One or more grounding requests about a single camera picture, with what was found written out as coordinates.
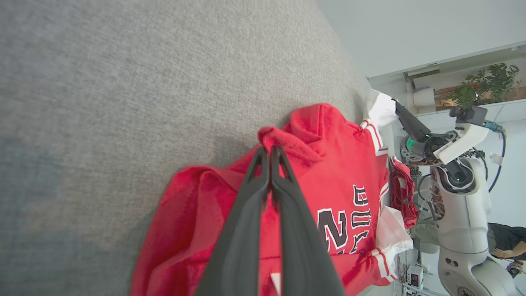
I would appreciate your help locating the green leafy potted plant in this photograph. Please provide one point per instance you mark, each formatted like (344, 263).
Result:
(489, 84)

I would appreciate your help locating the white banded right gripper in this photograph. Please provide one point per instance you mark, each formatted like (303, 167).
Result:
(460, 142)

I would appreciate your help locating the teal connector on right camera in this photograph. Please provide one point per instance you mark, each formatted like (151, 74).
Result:
(493, 126)

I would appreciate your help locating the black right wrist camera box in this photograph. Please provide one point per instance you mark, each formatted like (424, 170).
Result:
(470, 116)

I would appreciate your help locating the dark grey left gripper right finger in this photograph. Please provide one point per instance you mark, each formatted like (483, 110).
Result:
(304, 255)

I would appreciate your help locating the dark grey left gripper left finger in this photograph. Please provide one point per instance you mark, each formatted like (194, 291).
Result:
(234, 246)

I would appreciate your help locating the seated person in black shirt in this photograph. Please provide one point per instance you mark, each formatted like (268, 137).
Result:
(507, 240)

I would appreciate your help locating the white cylinder roll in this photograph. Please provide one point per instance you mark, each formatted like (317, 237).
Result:
(423, 97)

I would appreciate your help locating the red basketball shorts white trim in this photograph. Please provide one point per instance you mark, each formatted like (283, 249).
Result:
(404, 193)

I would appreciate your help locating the red t-shirt white sleeves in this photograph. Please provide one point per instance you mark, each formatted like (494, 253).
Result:
(328, 164)

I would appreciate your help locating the white box with red display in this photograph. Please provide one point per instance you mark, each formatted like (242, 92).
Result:
(414, 278)

